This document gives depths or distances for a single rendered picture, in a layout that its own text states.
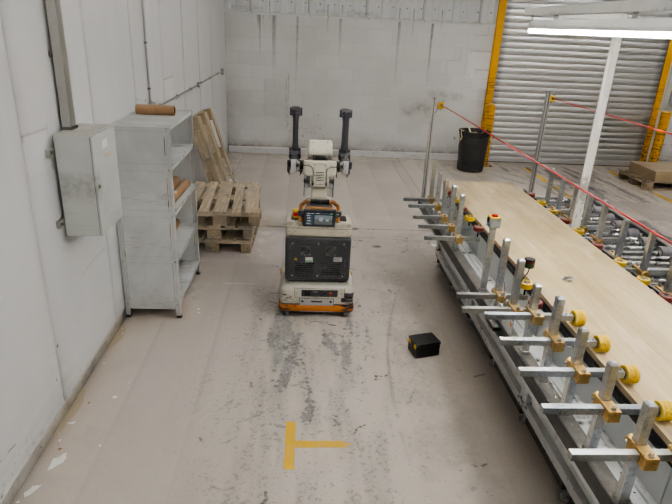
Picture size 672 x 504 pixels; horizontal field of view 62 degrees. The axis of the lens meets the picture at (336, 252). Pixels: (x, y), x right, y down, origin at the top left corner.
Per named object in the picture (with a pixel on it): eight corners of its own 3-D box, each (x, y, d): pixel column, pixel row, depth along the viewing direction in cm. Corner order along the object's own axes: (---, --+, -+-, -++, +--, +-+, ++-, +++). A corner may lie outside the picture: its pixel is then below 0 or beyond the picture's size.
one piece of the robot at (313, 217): (340, 232, 451) (342, 211, 434) (296, 231, 449) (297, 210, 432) (340, 222, 458) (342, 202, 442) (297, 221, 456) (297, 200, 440)
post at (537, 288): (519, 365, 301) (536, 285, 283) (517, 361, 304) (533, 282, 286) (526, 365, 301) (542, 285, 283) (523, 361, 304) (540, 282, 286)
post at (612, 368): (584, 462, 230) (612, 364, 212) (581, 456, 234) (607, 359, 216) (593, 462, 231) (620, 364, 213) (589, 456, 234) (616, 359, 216)
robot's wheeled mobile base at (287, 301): (353, 314, 469) (355, 288, 459) (278, 313, 465) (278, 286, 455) (348, 280, 531) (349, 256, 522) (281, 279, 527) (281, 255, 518)
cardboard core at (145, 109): (134, 104, 441) (173, 106, 443) (137, 103, 448) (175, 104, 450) (135, 114, 444) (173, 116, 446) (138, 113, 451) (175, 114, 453)
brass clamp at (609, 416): (605, 422, 214) (608, 412, 212) (588, 400, 226) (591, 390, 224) (620, 423, 214) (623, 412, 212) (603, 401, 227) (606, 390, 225)
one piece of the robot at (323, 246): (348, 296, 470) (354, 201, 439) (284, 294, 467) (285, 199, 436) (346, 279, 501) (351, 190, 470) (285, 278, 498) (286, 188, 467)
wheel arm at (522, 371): (519, 377, 238) (521, 370, 237) (516, 372, 241) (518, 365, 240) (632, 378, 241) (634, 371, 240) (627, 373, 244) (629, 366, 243)
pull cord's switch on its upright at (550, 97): (529, 205, 560) (550, 92, 518) (524, 201, 573) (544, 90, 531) (537, 205, 560) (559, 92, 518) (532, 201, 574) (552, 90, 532)
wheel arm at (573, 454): (570, 461, 192) (572, 454, 191) (566, 455, 195) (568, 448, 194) (671, 461, 194) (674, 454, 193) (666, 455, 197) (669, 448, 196)
